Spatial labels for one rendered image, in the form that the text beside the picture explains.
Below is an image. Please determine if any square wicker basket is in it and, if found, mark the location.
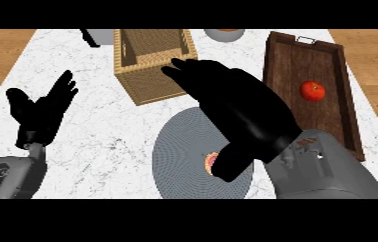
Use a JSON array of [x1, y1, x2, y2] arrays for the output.
[[112, 29, 199, 107]]

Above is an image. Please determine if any dark wooden tray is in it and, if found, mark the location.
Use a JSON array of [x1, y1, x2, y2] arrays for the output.
[[261, 30, 368, 163]]

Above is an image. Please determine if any round grey placemat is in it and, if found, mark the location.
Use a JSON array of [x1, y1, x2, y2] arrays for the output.
[[151, 106, 255, 200]]

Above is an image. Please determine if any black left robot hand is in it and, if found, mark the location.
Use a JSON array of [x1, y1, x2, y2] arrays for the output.
[[4, 69, 80, 151]]

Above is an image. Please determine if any red tomato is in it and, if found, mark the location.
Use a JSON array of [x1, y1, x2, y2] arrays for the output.
[[300, 80, 328, 103]]

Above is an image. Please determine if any pink frosted cupcake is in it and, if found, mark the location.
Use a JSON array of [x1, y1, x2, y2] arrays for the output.
[[204, 151, 220, 177]]

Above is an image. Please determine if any grey round bowl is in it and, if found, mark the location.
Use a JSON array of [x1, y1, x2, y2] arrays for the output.
[[202, 29, 246, 43]]

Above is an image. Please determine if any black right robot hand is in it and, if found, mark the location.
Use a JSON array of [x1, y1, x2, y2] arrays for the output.
[[159, 57, 304, 183]]

